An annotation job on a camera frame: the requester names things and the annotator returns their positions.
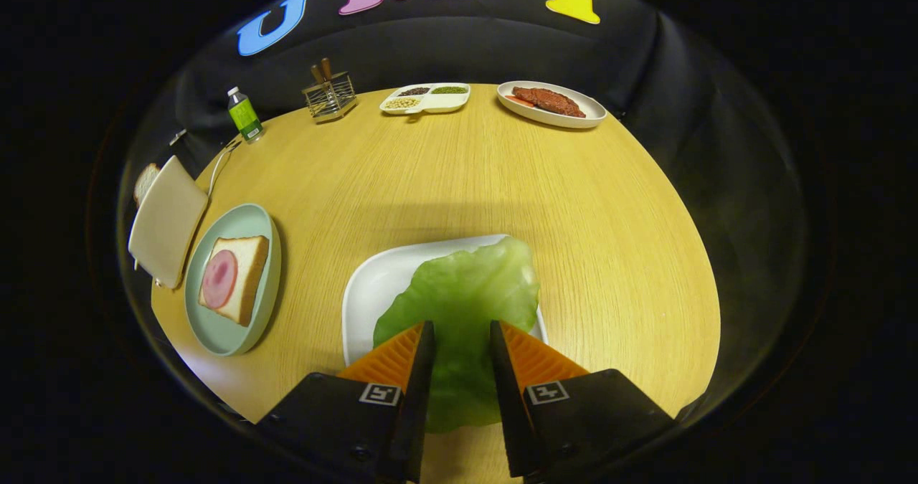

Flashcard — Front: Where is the pale green round plate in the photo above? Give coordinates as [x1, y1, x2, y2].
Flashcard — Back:
[184, 203, 282, 357]

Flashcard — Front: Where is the green lettuce leaf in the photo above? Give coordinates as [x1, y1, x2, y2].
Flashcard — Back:
[373, 237, 540, 435]

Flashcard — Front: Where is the white square plate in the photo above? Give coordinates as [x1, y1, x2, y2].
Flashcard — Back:
[341, 234, 549, 367]

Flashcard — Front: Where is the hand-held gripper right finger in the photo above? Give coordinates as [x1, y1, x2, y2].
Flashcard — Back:
[489, 319, 678, 481]

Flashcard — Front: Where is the white toaster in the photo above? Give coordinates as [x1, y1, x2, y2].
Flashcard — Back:
[128, 156, 209, 290]

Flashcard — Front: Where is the white toaster cable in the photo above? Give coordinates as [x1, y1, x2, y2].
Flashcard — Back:
[208, 138, 241, 196]

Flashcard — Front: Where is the white oval plate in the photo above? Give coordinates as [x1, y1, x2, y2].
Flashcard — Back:
[496, 80, 608, 129]

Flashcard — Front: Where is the red meat slice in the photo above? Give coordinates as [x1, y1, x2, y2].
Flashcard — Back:
[511, 86, 587, 118]

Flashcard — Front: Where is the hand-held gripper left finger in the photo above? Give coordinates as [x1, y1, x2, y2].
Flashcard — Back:
[255, 319, 437, 484]

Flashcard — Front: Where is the black backdrop cloth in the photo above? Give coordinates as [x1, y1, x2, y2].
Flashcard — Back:
[118, 0, 808, 427]

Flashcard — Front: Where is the bread slice with ham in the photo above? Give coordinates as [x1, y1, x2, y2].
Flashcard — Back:
[199, 235, 270, 328]

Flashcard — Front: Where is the toasted bread slice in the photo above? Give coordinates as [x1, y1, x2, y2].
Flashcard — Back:
[133, 163, 161, 207]

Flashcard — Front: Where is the green label drink bottle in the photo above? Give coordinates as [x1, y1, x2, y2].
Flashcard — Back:
[227, 86, 265, 144]

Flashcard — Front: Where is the white divided dish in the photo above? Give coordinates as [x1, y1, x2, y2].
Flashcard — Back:
[379, 82, 472, 116]

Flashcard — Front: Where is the metal wire utensil holder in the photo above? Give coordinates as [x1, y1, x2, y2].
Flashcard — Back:
[302, 72, 358, 124]

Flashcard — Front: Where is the pink ham slice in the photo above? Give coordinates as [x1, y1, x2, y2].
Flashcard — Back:
[202, 250, 238, 310]

